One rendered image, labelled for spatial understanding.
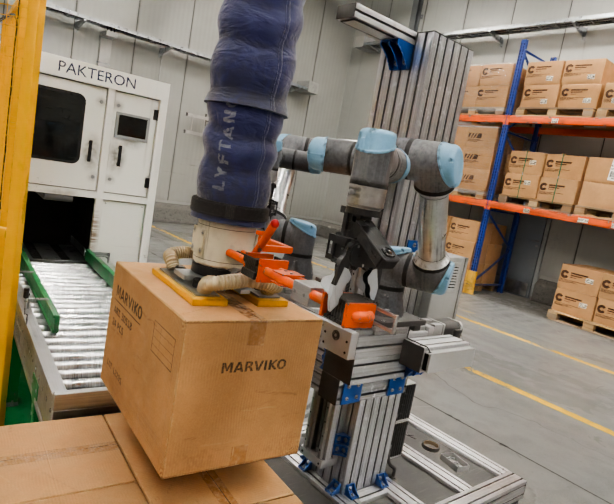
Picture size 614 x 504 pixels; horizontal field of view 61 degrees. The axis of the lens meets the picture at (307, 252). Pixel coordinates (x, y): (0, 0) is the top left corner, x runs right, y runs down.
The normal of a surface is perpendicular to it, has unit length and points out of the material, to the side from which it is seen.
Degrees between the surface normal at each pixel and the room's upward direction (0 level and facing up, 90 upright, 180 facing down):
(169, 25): 90
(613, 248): 90
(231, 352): 90
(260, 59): 81
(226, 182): 74
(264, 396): 90
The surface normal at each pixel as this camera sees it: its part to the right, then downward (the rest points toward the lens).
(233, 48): -0.24, -0.19
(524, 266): -0.76, -0.04
